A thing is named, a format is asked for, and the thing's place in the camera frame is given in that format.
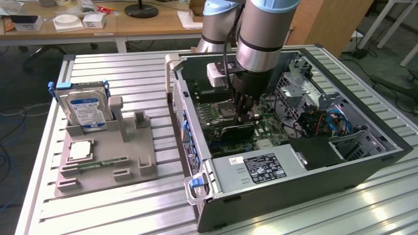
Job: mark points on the green motherboard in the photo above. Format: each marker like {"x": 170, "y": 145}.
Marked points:
{"x": 273, "y": 123}

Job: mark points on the brown box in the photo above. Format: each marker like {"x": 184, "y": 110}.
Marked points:
{"x": 7, "y": 25}

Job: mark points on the white metal table frame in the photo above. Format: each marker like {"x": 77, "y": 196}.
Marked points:
{"x": 387, "y": 34}

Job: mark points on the white round holder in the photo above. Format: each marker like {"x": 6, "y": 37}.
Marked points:
{"x": 68, "y": 24}

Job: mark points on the black power connector bundle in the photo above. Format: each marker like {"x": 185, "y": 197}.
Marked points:
{"x": 309, "y": 122}

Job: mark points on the white floor device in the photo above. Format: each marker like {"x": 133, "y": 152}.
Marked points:
{"x": 355, "y": 41}

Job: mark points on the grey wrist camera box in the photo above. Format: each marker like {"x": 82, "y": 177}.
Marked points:
{"x": 217, "y": 76}

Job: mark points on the black lamp base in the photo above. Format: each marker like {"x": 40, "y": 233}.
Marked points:
{"x": 142, "y": 11}

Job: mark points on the black RAM slot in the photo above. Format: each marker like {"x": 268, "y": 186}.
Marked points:
{"x": 214, "y": 92}
{"x": 214, "y": 97}

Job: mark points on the white papers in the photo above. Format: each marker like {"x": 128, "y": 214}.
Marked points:
{"x": 189, "y": 23}

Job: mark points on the wooden cabinet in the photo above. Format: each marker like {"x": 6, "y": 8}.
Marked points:
{"x": 333, "y": 24}

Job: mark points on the CPU socket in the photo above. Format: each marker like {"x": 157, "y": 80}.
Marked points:
{"x": 224, "y": 111}

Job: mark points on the grey patterned packet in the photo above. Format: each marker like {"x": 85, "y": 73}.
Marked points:
{"x": 86, "y": 5}

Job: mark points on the hard disk blue label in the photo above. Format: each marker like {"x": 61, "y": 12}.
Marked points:
{"x": 84, "y": 110}

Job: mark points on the silver CPU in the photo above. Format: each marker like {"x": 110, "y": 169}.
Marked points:
{"x": 81, "y": 149}

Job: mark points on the white box black lid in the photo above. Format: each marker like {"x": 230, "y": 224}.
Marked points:
{"x": 27, "y": 25}

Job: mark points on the grey power supply unit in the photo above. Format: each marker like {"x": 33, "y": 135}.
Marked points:
{"x": 261, "y": 171}

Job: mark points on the silver chipset heatsink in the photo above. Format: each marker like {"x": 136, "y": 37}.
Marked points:
{"x": 267, "y": 143}

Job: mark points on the perforated metal disk bay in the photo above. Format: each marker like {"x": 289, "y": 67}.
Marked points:
{"x": 292, "y": 94}

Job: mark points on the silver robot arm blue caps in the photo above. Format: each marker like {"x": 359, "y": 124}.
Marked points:
{"x": 265, "y": 29}

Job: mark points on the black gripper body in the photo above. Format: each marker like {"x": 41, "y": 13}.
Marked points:
{"x": 252, "y": 83}

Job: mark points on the grey cup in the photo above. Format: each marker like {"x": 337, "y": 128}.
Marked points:
{"x": 49, "y": 3}

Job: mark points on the red packet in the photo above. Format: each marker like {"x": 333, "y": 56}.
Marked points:
{"x": 106, "y": 10}

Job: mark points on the black open PC case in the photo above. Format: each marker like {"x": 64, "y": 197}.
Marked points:
{"x": 295, "y": 208}

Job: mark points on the grey parts rack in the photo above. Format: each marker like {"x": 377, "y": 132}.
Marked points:
{"x": 105, "y": 181}

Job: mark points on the green RAM stick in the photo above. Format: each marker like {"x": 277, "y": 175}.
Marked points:
{"x": 98, "y": 164}
{"x": 216, "y": 127}

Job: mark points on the open grey metal disk bay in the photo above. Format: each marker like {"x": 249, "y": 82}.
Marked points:
{"x": 355, "y": 144}

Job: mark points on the black power adapter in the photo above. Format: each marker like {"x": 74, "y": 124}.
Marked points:
{"x": 361, "y": 54}

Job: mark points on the long blue expansion slot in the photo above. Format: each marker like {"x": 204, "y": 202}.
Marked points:
{"x": 213, "y": 145}

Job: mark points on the green GPU black cooler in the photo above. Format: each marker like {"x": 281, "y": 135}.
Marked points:
{"x": 238, "y": 132}

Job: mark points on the small white labelled box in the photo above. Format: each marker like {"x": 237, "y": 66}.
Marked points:
{"x": 96, "y": 20}

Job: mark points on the cardboard box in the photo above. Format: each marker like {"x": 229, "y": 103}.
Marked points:
{"x": 196, "y": 7}

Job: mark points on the blue disk carrier bracket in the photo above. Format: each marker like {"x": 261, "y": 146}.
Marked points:
{"x": 64, "y": 85}

